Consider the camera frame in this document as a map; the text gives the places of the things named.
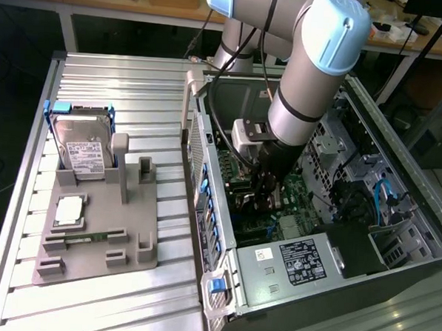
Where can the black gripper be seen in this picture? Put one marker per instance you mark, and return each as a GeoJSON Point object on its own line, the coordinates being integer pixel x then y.
{"type": "Point", "coordinates": [277, 161]}

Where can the graphics card with metal bracket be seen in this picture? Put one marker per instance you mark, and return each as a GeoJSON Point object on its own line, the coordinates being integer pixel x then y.
{"type": "Point", "coordinates": [243, 202]}

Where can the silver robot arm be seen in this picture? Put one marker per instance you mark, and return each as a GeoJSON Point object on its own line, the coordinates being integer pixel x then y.
{"type": "Point", "coordinates": [307, 66]}

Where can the blue slot clip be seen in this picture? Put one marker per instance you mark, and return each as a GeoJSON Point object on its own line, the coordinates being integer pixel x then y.
{"type": "Point", "coordinates": [206, 185]}
{"type": "Point", "coordinates": [205, 170]}

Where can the black expansion slot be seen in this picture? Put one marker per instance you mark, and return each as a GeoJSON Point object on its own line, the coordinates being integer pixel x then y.
{"type": "Point", "coordinates": [252, 235]}

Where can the installed black RAM stick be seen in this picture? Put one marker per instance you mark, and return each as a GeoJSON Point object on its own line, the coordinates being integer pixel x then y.
{"type": "Point", "coordinates": [240, 183]}

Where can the green motherboard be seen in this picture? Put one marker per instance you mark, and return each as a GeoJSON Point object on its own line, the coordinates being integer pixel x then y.
{"type": "Point", "coordinates": [300, 199]}

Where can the metal drive cage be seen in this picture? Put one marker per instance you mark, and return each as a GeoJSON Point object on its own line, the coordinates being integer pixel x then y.
{"type": "Point", "coordinates": [326, 145]}

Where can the silver chipset heatsink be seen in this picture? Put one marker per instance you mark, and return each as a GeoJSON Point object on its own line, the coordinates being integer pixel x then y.
{"type": "Point", "coordinates": [290, 226]}

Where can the black plastic shroud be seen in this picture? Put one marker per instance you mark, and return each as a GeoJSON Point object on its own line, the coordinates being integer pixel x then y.
{"type": "Point", "coordinates": [353, 250]}

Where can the grey power supply unit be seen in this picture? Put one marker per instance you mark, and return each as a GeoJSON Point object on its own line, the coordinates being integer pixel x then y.
{"type": "Point", "coordinates": [259, 282]}

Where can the blue case latch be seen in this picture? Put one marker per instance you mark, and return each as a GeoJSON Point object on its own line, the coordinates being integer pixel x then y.
{"type": "Point", "coordinates": [216, 287]}

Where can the open black PC case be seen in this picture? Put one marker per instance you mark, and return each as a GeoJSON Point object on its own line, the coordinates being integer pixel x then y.
{"type": "Point", "coordinates": [347, 302]}

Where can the cluttered wooden workbench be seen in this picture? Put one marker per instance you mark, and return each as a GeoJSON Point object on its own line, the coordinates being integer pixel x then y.
{"type": "Point", "coordinates": [398, 43]}

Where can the grey parts rack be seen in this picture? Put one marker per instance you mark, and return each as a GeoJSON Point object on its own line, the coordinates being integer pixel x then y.
{"type": "Point", "coordinates": [100, 207]}

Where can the hard disk in blue caddy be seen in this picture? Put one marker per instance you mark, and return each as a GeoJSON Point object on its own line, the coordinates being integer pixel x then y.
{"type": "Point", "coordinates": [83, 147]}

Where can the black monitor stand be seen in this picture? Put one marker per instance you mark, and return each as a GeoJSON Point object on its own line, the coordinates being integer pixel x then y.
{"type": "Point", "coordinates": [417, 24]}

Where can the black slanted pole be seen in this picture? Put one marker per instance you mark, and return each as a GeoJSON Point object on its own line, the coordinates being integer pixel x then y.
{"type": "Point", "coordinates": [434, 37]}

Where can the green RAM stick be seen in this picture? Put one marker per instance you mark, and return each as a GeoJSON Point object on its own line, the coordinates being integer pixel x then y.
{"type": "Point", "coordinates": [87, 238]}

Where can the silver CPU chip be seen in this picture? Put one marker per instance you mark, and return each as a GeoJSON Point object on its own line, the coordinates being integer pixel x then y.
{"type": "Point", "coordinates": [68, 211]}

